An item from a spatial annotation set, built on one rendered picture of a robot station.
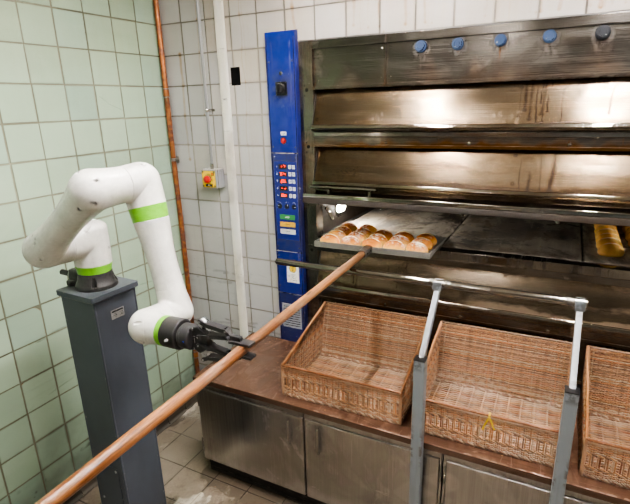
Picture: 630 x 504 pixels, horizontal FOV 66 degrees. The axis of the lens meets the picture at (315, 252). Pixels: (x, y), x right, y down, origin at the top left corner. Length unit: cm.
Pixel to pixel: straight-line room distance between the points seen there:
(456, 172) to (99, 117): 166
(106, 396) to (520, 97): 196
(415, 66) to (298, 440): 169
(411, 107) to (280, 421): 149
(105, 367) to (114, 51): 150
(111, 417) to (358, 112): 162
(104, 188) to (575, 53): 168
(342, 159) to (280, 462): 144
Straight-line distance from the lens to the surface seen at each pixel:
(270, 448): 244
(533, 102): 213
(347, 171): 232
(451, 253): 225
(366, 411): 213
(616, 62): 214
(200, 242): 291
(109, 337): 197
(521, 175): 214
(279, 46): 244
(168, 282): 160
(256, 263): 271
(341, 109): 232
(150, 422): 113
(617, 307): 228
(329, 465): 232
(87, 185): 148
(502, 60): 215
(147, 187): 157
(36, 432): 264
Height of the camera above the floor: 183
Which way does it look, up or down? 17 degrees down
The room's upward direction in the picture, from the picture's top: 2 degrees counter-clockwise
